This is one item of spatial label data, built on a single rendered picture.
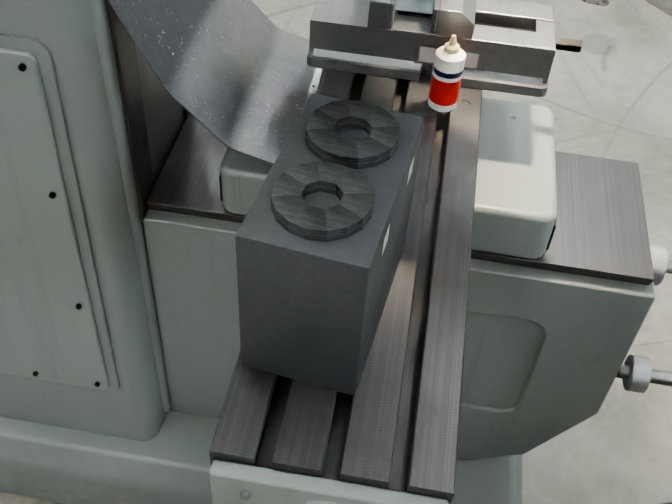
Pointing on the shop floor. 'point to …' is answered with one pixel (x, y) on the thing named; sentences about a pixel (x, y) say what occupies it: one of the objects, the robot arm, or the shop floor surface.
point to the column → (79, 219)
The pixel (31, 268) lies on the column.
